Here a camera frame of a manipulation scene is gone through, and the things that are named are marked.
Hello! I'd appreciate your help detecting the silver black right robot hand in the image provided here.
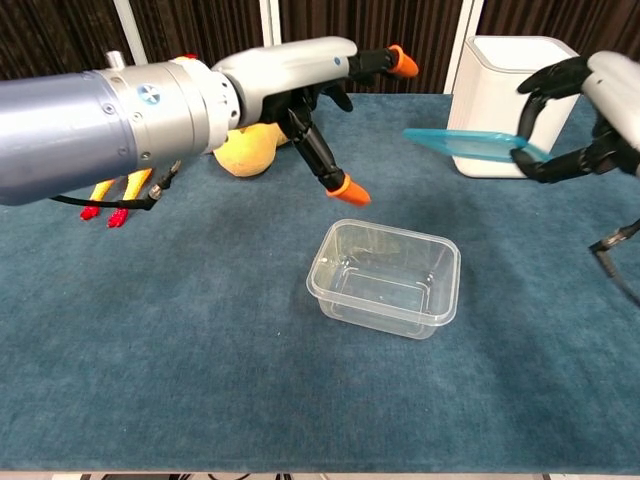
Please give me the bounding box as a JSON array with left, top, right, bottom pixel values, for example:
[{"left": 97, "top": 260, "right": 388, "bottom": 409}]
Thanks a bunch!
[{"left": 509, "top": 49, "right": 640, "bottom": 185}]

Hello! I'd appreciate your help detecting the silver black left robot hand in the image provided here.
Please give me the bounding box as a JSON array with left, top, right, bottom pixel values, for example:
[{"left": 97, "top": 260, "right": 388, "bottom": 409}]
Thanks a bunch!
[{"left": 210, "top": 35, "right": 420, "bottom": 207}]

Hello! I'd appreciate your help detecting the teal container lid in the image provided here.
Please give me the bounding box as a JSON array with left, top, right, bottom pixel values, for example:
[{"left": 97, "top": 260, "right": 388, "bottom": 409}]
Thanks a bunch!
[{"left": 402, "top": 127, "right": 554, "bottom": 164}]

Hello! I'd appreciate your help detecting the clear plastic food container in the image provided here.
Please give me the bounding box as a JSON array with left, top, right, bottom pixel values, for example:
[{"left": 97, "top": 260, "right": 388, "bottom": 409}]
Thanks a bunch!
[{"left": 305, "top": 218, "right": 462, "bottom": 341}]

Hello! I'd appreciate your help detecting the yellow plush animal toy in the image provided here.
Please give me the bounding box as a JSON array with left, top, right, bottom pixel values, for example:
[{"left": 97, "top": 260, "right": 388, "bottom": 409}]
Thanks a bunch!
[{"left": 213, "top": 122, "right": 291, "bottom": 179}]

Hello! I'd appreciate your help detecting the dark slatted partition screen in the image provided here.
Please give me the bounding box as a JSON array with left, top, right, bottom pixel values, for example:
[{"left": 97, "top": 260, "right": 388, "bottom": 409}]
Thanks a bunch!
[{"left": 0, "top": 0, "right": 640, "bottom": 96}]

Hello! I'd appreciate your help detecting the white square trash bin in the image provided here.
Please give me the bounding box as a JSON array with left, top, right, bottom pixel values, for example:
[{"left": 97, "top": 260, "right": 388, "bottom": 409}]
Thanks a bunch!
[{"left": 444, "top": 34, "right": 584, "bottom": 180}]

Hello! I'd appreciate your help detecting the yellow rubber chicken toy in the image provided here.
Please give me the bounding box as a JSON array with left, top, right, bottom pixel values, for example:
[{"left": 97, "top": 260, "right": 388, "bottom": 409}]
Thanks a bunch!
[{"left": 79, "top": 53, "right": 199, "bottom": 229}]

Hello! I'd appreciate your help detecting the teal velvet table cloth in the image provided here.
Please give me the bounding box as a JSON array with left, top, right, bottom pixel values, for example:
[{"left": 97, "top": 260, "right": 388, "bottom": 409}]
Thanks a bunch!
[{"left": 0, "top": 92, "right": 640, "bottom": 474}]

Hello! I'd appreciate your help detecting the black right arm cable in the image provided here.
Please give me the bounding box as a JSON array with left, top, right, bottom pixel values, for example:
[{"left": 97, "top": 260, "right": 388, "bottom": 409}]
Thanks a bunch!
[{"left": 588, "top": 217, "right": 640, "bottom": 307}]

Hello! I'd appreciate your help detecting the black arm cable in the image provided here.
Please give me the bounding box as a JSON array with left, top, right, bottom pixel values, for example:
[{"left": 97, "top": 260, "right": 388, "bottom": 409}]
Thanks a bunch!
[
  {"left": 588, "top": 217, "right": 640, "bottom": 307},
  {"left": 49, "top": 159, "right": 182, "bottom": 214}
]

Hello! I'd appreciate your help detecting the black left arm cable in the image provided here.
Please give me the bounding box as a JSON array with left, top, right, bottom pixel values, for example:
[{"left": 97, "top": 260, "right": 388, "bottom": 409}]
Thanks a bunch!
[{"left": 49, "top": 159, "right": 182, "bottom": 214}]

